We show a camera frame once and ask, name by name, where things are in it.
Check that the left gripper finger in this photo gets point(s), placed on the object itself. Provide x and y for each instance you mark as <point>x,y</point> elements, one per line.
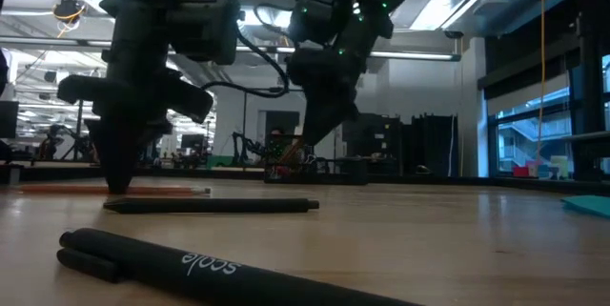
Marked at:
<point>113,165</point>
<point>129,165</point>

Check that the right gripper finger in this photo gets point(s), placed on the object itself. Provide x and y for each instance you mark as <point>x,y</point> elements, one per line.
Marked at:
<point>338,122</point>
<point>313,125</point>

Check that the plain black pen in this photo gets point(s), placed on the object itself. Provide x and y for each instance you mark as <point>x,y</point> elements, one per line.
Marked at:
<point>214,205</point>

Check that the black pen with white print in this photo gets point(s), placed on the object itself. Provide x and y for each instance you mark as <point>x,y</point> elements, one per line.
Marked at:
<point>190,272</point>

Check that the teal sticky note pad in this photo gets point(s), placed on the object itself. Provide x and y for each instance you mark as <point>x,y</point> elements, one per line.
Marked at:
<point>591,206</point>

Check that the small dark monitor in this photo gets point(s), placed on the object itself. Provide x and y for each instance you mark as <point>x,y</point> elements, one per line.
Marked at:
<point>193,141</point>

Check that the green crate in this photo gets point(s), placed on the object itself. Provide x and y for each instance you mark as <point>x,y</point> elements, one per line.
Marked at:
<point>220,162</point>

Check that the black cabinets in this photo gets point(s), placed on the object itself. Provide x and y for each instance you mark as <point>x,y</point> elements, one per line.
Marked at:
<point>429,144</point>

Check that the long ceiling light bar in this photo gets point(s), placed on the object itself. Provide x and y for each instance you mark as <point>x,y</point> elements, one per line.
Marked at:
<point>414,55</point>

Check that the red box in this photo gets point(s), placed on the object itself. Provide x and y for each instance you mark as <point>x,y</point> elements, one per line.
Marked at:
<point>521,171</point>

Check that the black vertical pole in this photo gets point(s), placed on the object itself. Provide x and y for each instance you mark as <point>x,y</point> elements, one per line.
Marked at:
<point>590,120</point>

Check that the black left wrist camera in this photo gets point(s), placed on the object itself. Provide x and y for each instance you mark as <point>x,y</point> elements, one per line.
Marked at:
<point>205,29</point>

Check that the black aluminium table frame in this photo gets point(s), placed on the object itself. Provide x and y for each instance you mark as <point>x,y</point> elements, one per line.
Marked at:
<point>429,180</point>

